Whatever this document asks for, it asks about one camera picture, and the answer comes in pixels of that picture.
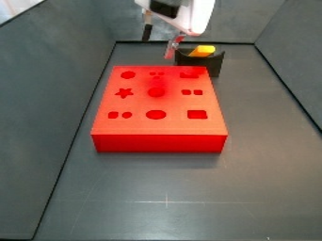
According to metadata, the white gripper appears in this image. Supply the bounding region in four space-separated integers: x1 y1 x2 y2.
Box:
134 0 216 59

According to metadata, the yellow square-circle peg object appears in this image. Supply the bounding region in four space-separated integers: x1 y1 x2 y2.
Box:
188 45 215 57

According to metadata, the black curved regrasp stand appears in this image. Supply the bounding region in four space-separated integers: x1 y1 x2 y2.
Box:
174 48 225 77

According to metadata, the red shape-sorter fixture block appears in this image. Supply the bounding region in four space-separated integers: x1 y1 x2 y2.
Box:
90 66 227 153

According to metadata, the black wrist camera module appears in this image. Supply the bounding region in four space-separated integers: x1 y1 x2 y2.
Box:
149 0 189 19

